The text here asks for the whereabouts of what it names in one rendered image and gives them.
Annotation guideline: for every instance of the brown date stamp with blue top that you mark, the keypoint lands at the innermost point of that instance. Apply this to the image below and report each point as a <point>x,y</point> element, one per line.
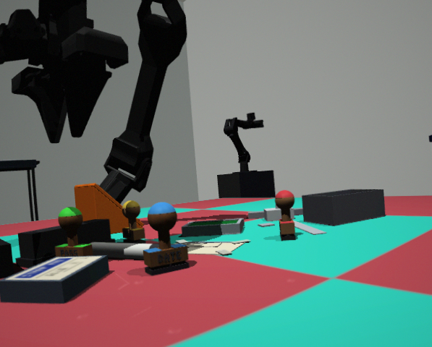
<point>165,258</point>

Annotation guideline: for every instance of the white cylinder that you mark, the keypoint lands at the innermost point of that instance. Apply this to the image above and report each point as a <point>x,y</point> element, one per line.
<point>113,249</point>

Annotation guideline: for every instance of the brown rubber stamp with yellow top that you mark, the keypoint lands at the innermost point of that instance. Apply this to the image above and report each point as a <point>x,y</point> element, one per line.
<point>133,235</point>

